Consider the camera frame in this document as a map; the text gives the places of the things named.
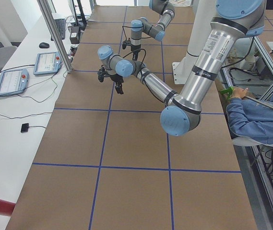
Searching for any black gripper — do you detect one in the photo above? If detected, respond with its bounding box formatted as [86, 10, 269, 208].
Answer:
[110, 74, 124, 94]
[131, 44, 141, 60]

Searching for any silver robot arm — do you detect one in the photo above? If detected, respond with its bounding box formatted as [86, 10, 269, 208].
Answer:
[97, 0, 266, 136]
[123, 0, 175, 60]

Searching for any black power box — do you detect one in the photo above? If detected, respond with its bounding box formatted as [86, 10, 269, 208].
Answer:
[70, 26, 81, 44]

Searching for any far blue teach pendant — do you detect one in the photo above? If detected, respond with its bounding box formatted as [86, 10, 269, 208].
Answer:
[33, 52, 62, 76]

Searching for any blue teach pendant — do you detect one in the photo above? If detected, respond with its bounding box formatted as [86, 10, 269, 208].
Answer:
[0, 69, 29, 97]
[33, 52, 62, 76]

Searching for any black keyboard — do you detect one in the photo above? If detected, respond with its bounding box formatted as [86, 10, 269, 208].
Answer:
[54, 19, 66, 40]

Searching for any black computer mouse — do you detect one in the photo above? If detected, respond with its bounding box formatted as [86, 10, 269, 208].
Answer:
[39, 42, 49, 48]

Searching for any green tool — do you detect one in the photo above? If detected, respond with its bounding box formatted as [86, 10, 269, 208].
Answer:
[219, 86, 234, 100]

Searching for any small black square device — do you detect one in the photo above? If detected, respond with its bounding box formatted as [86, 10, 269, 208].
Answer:
[21, 123, 29, 133]

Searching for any near blue teach pendant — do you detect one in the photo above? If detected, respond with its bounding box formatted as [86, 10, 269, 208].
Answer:
[0, 69, 29, 97]

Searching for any person in blue sweater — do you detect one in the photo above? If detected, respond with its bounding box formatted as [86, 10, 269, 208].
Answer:
[226, 87, 273, 147]

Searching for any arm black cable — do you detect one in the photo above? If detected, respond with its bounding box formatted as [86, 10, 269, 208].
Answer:
[121, 47, 147, 70]
[121, 25, 154, 48]

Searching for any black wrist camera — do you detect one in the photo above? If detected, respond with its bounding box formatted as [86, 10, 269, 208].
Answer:
[122, 40, 131, 49]
[97, 67, 107, 82]

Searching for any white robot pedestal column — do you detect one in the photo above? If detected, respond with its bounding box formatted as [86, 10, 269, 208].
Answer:
[172, 0, 216, 84]

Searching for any aluminium frame post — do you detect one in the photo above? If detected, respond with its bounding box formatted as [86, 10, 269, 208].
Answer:
[37, 0, 72, 73]

